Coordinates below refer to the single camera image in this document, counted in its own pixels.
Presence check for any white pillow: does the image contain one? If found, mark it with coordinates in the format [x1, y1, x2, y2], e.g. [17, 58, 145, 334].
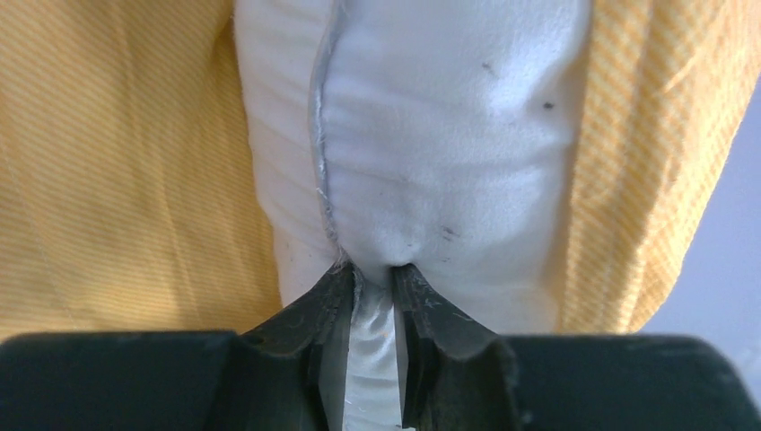
[233, 1, 592, 430]

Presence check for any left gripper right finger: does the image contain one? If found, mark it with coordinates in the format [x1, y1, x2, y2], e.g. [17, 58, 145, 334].
[392, 265, 760, 430]

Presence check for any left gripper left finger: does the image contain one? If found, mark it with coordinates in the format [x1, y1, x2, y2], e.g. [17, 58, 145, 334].
[1, 268, 354, 430]

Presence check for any orange pillowcase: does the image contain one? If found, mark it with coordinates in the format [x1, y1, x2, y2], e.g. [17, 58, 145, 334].
[1, 1, 760, 336]

